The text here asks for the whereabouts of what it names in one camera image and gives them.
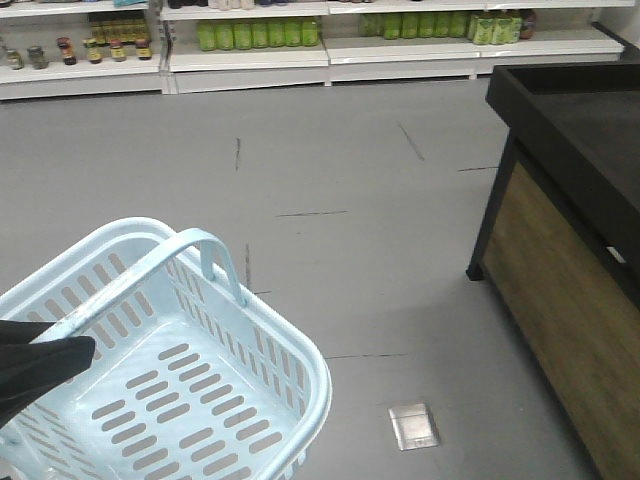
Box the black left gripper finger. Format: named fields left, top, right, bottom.
left=0, top=320, right=53, bottom=345
left=1, top=335, right=96, bottom=427

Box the light blue plastic basket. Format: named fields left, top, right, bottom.
left=1, top=217, right=332, bottom=479

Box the white supermarket shelf unit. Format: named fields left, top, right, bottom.
left=1, top=1, right=635, bottom=100

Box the metal floor socket plate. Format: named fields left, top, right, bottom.
left=388, top=403, right=441, bottom=451

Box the black wooden produce stand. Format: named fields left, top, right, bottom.
left=467, top=62, right=639, bottom=479

